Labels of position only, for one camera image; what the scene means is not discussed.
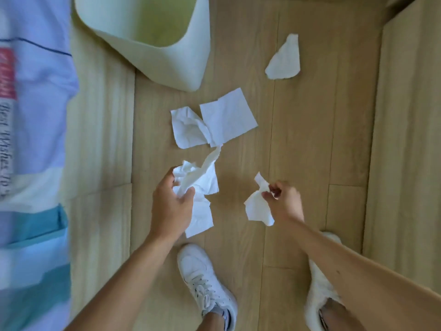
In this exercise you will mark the flat square white tissue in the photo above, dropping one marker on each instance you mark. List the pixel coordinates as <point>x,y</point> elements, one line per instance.
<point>229,117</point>

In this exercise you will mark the large white tissue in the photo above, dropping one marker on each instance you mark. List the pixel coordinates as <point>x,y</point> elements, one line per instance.
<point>201,179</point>

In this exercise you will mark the striped blue and white bedsheet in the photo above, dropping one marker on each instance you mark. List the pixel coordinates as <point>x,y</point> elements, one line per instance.
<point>31,151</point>

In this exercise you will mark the person's left hand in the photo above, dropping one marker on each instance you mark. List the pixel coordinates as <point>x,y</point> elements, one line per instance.
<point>168,213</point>

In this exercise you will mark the person's leg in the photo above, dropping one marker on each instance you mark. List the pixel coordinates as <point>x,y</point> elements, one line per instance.
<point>339,317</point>
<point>212,322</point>

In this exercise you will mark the person's right forearm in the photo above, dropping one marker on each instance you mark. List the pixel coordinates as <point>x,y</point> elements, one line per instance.
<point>358,279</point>

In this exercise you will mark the person's right hand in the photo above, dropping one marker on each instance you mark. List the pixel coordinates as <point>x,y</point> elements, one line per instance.
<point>287,203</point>

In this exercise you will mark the person's left leg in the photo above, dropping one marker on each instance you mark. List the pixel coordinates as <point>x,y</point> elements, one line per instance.
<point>212,322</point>

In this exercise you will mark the person's left thumb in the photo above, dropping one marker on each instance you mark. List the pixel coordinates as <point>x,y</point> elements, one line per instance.
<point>187,196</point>

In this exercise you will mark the rounded torn white tissue piece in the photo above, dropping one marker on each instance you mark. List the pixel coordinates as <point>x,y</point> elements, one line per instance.
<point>284,60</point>

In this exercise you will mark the small torn white tissue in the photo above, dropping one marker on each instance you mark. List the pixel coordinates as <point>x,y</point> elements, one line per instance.
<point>256,208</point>

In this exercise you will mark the person's left white sneaker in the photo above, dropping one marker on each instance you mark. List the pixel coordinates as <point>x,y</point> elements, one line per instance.
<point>203,279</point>

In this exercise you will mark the light wooden bed frame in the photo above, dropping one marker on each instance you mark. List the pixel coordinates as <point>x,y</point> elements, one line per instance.
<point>100,168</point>

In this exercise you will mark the person's left forearm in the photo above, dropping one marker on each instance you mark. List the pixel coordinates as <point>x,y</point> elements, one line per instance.
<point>120,289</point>

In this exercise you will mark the person's right thumb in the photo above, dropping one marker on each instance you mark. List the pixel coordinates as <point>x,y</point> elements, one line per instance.
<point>268,196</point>

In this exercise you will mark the pale green waste bin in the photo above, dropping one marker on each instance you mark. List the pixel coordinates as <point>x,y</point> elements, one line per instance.
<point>165,34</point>

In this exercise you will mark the person's right leg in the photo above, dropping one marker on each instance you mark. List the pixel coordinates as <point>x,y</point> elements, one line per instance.
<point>339,317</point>

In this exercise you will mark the light wooden cabinet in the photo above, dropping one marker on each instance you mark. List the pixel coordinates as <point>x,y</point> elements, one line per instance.
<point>406,151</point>

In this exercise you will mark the creased white tissue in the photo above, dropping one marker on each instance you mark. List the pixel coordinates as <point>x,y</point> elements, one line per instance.
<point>187,129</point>

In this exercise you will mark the person's white sneaker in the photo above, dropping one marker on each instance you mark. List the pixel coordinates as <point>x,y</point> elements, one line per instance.
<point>318,289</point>
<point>203,279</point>

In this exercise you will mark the person's right white sneaker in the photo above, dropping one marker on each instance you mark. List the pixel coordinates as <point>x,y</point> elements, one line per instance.
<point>318,289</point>

